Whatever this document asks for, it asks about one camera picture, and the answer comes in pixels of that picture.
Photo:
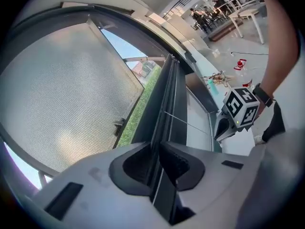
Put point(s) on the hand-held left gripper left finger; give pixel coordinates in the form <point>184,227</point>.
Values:
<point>95,199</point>

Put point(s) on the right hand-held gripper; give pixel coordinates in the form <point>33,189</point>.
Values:
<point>240,106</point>

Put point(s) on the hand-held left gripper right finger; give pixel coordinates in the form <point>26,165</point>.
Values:
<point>214,187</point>

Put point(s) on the person's right forearm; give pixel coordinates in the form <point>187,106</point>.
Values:
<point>281,44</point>

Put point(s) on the frosted glass window sash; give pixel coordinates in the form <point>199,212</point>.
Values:
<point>71,92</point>

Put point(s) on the person's right white shoe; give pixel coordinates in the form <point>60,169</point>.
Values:
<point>259,139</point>

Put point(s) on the teal cylindrical bottle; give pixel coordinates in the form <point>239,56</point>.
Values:
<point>212,87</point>

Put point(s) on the person's right leg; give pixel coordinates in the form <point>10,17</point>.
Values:
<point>274,125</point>

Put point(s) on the black wristwatch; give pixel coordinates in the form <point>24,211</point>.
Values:
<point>262,95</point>

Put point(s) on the clear plastic jug red cap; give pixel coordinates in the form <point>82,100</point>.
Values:
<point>240,63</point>

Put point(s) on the wooden platform step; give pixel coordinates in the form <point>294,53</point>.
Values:
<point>221,33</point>

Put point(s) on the white table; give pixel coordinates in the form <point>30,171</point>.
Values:
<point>247,12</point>

